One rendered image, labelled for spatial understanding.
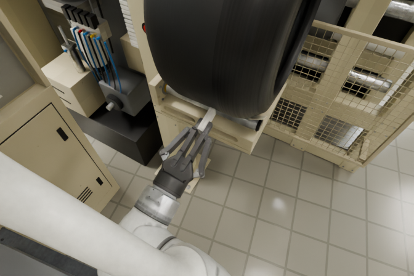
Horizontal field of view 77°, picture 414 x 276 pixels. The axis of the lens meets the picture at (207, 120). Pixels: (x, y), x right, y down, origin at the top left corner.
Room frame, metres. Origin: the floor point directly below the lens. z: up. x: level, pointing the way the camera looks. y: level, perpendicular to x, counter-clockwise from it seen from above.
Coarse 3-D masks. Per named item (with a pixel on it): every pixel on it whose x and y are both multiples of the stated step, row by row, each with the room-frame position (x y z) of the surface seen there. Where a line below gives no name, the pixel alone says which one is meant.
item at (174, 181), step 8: (168, 160) 0.30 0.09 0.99; (168, 168) 0.28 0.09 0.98; (176, 168) 0.28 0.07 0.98; (192, 168) 0.28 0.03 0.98; (160, 176) 0.25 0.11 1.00; (168, 176) 0.25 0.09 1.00; (176, 176) 0.26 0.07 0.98; (184, 176) 0.26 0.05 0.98; (192, 176) 0.26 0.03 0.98; (160, 184) 0.23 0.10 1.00; (168, 184) 0.23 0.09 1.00; (176, 184) 0.24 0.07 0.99; (184, 184) 0.24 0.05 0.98; (176, 192) 0.22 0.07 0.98
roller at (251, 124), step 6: (168, 90) 0.61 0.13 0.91; (180, 96) 0.58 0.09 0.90; (192, 102) 0.56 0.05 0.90; (198, 102) 0.55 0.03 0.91; (204, 108) 0.54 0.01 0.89; (216, 114) 0.52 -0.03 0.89; (222, 114) 0.51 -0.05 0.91; (234, 120) 0.49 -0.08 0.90; (240, 120) 0.48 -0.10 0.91; (246, 120) 0.47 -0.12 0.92; (252, 120) 0.47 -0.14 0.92; (258, 120) 0.47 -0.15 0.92; (246, 126) 0.47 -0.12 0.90; (252, 126) 0.46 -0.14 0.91; (258, 126) 0.45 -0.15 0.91
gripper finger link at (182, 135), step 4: (184, 128) 0.38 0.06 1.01; (188, 128) 0.38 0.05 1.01; (180, 132) 0.37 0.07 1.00; (184, 132) 0.37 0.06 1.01; (176, 136) 0.36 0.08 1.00; (180, 136) 0.36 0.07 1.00; (184, 136) 0.37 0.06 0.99; (172, 140) 0.35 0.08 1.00; (176, 140) 0.35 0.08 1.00; (180, 140) 0.35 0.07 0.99; (172, 144) 0.34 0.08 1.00; (176, 144) 0.34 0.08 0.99; (164, 148) 0.33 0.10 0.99; (168, 148) 0.33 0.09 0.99; (172, 148) 0.33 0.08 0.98; (160, 152) 0.32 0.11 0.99; (164, 152) 0.32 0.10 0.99
